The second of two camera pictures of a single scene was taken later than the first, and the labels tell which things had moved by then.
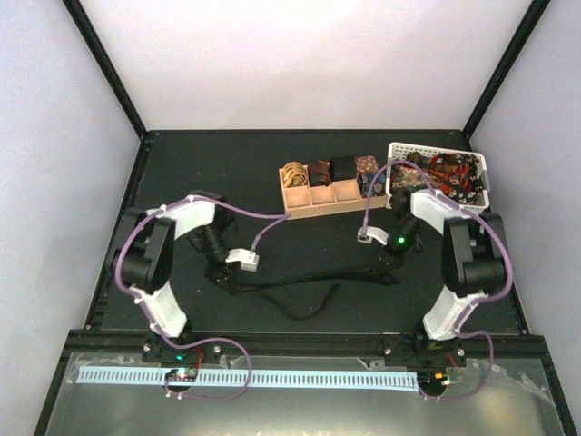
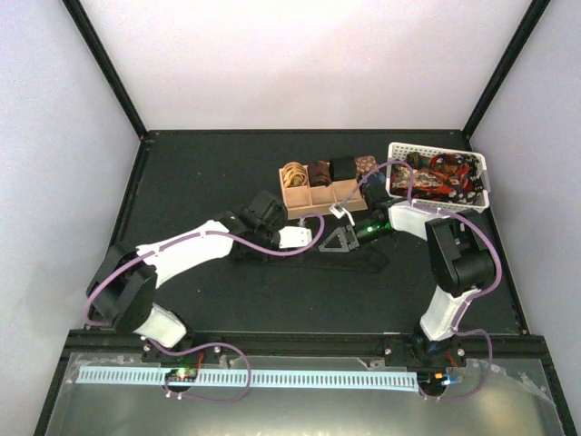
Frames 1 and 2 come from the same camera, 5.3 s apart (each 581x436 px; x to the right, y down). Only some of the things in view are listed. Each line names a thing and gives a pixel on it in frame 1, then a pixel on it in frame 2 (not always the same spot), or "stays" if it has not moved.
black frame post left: x=106 y=64 stays
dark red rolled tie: x=320 y=173 stays
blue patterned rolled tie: x=379 y=185 stays
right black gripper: x=395 y=261 -> x=339 y=232
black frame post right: x=525 y=29 stays
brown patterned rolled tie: x=366 y=164 stays
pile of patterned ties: x=458 y=175 stays
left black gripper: x=224 y=272 -> x=270 y=257
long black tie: x=332 y=277 -> x=373 y=263
